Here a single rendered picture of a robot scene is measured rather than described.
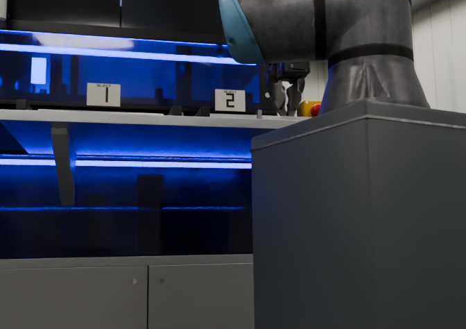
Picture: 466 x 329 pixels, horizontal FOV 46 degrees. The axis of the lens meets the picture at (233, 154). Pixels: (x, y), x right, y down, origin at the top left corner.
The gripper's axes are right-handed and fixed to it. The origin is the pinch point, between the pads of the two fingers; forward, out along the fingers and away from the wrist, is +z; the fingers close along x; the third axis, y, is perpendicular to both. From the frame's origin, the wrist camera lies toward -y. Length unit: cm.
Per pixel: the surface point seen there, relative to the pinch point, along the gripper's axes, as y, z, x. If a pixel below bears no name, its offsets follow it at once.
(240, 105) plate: -26.7, -9.0, -3.9
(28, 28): -27, -27, -60
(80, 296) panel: -26, 41, -45
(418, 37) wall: -292, -143, 224
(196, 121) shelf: 13.3, 4.7, -22.9
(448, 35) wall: -261, -135, 232
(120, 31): -27, -28, -37
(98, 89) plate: -27, -12, -42
